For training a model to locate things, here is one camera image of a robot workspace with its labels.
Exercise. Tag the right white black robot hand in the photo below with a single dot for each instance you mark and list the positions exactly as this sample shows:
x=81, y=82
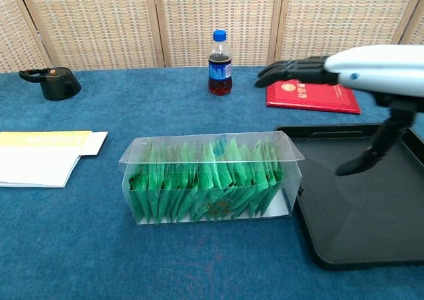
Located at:
x=371, y=68

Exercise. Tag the green packet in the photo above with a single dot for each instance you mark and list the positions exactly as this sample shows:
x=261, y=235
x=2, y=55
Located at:
x=272, y=167
x=137, y=180

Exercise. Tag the clear plastic box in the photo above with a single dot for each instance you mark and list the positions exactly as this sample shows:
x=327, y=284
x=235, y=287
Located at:
x=212, y=137

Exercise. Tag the black plastic tray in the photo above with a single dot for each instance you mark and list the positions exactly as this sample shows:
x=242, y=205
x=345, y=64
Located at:
x=348, y=220

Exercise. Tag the red certificate booklet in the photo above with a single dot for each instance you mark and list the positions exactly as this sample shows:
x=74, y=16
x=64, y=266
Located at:
x=314, y=98

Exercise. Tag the cola bottle blue cap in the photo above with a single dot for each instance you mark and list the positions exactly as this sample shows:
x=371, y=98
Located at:
x=219, y=71

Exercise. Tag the woven folding screen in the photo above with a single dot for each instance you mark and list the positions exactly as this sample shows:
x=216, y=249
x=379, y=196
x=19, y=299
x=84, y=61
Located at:
x=99, y=22

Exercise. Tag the white paper sheet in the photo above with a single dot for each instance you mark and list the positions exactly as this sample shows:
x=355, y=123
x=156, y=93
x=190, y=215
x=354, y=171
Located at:
x=97, y=142

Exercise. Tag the blue felt tablecloth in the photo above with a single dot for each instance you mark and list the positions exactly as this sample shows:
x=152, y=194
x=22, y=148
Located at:
x=99, y=247

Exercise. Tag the white booklet yellow band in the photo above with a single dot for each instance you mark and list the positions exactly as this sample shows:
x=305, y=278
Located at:
x=33, y=167

